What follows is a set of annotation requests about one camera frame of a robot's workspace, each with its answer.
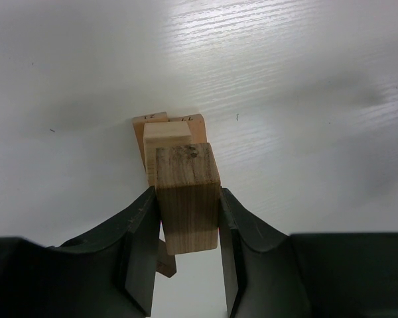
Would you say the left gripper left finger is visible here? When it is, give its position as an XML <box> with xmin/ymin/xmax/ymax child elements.
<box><xmin>0</xmin><ymin>187</ymin><xmax>160</xmax><ymax>317</ymax></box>

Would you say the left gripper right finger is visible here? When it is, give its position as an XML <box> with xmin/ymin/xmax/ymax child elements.
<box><xmin>219</xmin><ymin>189</ymin><xmax>398</xmax><ymax>317</ymax></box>

